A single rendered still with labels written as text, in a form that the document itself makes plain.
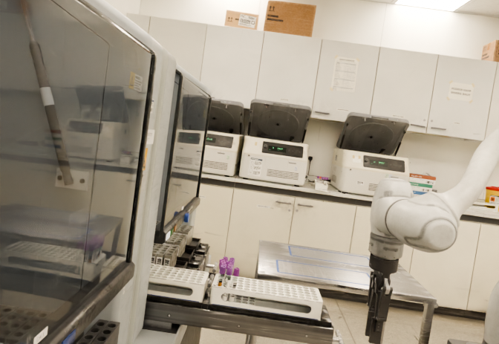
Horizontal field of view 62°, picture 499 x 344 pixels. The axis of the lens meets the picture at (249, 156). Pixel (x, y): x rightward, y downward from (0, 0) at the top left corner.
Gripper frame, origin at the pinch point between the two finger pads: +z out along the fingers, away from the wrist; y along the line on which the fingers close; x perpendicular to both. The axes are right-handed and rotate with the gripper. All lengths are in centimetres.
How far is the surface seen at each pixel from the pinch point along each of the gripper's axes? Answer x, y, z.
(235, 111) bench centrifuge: -63, -251, -66
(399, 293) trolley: 14.9, -24.0, -2.1
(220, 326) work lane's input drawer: -41.8, 6.8, 2.3
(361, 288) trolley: 2.0, -24.0, -2.2
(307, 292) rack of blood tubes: -19.4, -0.6, -7.1
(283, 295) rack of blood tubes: -26.2, 3.4, -6.9
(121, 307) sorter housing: -61, 30, -10
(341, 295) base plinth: 47, -233, 78
